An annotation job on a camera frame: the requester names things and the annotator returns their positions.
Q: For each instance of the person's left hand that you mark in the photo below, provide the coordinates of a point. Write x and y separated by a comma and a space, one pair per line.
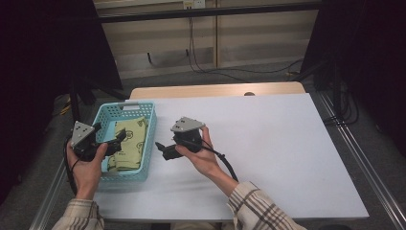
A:
86, 175

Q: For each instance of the black curtain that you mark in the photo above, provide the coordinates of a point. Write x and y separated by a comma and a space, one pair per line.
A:
370, 64
38, 64

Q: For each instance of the wooden table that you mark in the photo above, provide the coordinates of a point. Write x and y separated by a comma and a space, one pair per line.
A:
191, 90

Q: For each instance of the light blue plastic basket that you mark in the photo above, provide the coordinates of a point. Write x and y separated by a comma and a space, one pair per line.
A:
150, 140

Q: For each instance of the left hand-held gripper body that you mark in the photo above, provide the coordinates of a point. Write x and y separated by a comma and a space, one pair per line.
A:
84, 140

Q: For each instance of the white table cover sheet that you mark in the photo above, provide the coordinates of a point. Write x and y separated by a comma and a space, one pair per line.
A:
271, 159

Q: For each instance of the black metal stand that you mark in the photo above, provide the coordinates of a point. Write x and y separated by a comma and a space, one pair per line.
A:
75, 105

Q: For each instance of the person's right hand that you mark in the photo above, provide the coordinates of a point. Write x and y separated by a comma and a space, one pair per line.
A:
206, 161

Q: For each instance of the green printed cloth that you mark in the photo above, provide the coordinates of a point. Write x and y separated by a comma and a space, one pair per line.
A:
132, 153

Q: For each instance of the black horizontal bar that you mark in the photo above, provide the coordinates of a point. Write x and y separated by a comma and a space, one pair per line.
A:
207, 12

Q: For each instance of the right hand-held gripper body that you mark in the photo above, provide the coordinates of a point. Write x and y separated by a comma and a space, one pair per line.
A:
186, 137

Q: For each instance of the metal floor rail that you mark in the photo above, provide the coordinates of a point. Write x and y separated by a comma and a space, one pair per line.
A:
51, 195
367, 163

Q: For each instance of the white wall outlet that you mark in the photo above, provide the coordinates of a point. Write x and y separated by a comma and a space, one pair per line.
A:
194, 4

